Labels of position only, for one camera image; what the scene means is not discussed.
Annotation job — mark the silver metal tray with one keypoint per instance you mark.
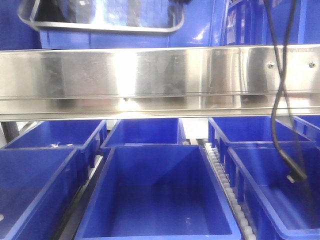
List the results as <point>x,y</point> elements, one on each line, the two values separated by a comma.
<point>119,16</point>

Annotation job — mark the blue rear middle bin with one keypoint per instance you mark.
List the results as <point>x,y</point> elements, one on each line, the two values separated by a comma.
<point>148,131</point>

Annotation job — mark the blue rear right bin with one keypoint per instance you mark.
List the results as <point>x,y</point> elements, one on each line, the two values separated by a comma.
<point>255,132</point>

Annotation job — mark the blue lower middle bin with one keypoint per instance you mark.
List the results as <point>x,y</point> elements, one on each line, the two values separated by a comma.
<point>158,192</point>

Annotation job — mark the blue rear left bin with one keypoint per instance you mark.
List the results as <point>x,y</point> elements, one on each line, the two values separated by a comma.
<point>85,135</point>

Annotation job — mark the large blue upper bin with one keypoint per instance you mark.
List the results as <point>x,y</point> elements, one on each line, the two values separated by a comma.
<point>204,25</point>

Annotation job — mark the blue upper right crate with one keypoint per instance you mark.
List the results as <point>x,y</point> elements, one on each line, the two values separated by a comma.
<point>247,22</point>

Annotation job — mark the blue lower left bin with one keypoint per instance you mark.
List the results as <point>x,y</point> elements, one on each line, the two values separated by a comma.
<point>36,187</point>

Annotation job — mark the white roller track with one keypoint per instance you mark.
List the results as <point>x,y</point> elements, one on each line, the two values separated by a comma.
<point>238,212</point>

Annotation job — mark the blue lower right bin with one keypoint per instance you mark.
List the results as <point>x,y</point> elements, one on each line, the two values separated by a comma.
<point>276,208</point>

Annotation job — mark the stainless steel shelf rail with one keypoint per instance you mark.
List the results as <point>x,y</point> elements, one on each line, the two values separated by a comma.
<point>138,83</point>

